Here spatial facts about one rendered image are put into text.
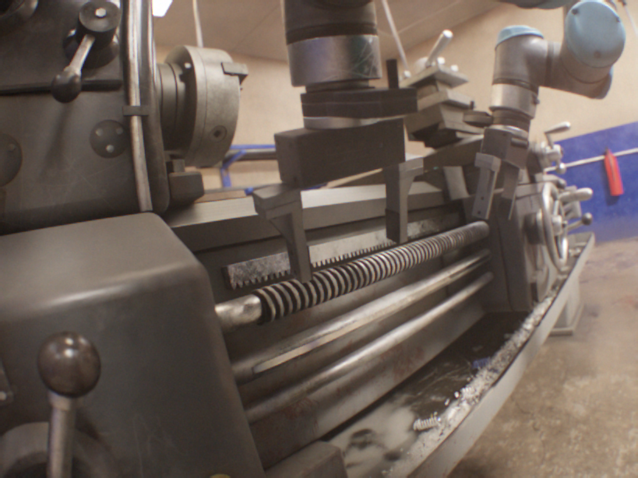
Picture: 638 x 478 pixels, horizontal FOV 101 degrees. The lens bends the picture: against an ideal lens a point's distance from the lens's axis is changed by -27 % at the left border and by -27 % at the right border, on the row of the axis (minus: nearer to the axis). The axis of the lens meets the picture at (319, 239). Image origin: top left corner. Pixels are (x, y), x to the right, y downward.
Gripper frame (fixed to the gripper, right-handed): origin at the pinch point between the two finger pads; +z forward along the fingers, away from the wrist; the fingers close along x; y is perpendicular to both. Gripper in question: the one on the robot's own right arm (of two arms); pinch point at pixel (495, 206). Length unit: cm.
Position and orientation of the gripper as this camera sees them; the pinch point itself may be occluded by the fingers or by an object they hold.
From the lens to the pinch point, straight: 68.6
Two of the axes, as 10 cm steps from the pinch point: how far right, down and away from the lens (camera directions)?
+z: -1.6, 9.6, 2.3
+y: 6.7, 2.8, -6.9
